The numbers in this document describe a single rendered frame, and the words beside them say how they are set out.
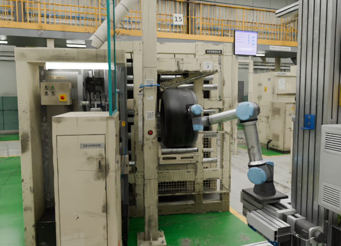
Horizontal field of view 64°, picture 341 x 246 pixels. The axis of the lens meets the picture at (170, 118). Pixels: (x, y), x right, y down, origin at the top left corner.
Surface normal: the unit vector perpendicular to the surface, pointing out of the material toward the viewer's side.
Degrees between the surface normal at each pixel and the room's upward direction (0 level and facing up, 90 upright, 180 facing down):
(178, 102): 58
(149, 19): 90
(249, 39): 90
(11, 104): 90
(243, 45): 90
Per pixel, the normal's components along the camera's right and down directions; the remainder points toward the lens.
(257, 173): -0.55, 0.20
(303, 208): -0.95, 0.03
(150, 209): 0.14, 0.08
